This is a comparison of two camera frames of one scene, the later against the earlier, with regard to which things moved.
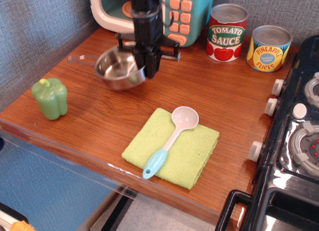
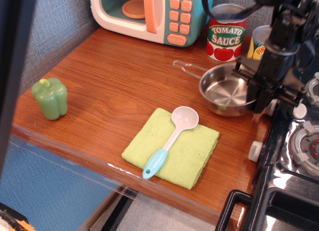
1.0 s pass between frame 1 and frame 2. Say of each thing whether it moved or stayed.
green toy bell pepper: stayed
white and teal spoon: stayed
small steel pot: moved
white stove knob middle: stayed
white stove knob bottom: stayed
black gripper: moved
